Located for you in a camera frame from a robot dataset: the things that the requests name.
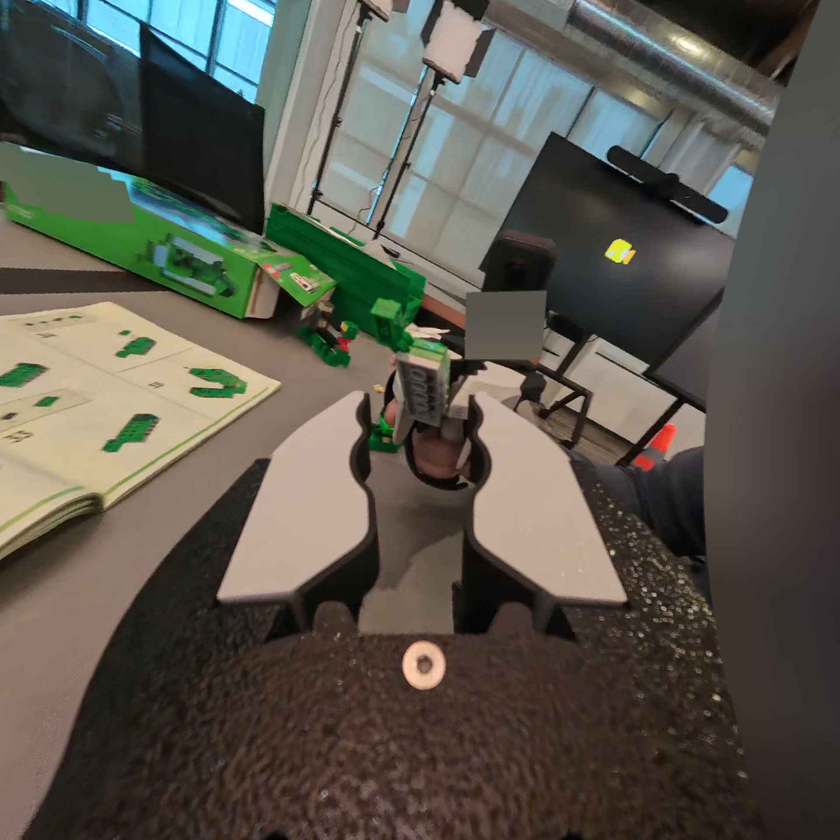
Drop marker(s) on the grid pane window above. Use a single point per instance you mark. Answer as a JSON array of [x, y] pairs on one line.
[[512, 131], [190, 26]]

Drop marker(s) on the grey desk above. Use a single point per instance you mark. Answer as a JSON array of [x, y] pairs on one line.
[[197, 544]]

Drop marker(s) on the orange traffic cone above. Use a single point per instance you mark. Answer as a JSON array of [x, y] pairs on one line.
[[659, 449]]

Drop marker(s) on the red and green brick figure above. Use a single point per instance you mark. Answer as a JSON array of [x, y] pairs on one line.
[[328, 341]]

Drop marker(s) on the studio panel light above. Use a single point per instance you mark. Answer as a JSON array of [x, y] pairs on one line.
[[456, 39]]

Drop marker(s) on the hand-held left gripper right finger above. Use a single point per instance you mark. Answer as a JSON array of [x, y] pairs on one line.
[[544, 518]]

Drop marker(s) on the green toy brick box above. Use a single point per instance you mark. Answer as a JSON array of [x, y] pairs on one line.
[[197, 262]]

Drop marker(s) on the person's right hand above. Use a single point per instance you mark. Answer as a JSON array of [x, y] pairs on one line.
[[430, 456]]

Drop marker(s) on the black computer monitor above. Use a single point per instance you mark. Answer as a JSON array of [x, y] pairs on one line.
[[59, 85], [203, 151]]

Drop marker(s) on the black video bar camera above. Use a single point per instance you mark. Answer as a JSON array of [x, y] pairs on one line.
[[663, 180]]

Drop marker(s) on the black display stand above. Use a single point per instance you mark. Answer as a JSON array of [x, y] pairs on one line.
[[571, 394]]

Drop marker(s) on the black chair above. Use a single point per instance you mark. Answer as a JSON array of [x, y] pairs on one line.
[[525, 259]]

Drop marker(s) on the silver ventilation duct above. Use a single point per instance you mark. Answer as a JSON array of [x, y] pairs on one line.
[[656, 52]]

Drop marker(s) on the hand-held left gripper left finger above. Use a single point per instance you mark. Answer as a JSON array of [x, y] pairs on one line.
[[308, 512]]

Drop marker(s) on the green brick block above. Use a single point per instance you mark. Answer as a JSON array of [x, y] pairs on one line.
[[386, 318]]

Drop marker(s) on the small green brick piece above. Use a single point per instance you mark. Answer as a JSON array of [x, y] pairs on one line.
[[380, 438]]

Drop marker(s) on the brick building instruction booklet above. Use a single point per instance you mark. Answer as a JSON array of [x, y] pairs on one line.
[[98, 407]]

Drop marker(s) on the large black display screen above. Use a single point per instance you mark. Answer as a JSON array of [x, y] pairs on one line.
[[590, 295]]

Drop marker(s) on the green and grey brick assembly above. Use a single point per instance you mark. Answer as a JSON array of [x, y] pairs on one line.
[[423, 384]]

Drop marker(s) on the green lego tray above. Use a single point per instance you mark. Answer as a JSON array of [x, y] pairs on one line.
[[341, 262]]

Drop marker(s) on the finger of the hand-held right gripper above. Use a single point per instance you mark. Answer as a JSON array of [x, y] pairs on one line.
[[458, 430], [400, 426]]

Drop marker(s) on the black light tripod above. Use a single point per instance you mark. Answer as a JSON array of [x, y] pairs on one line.
[[410, 151], [341, 98]]

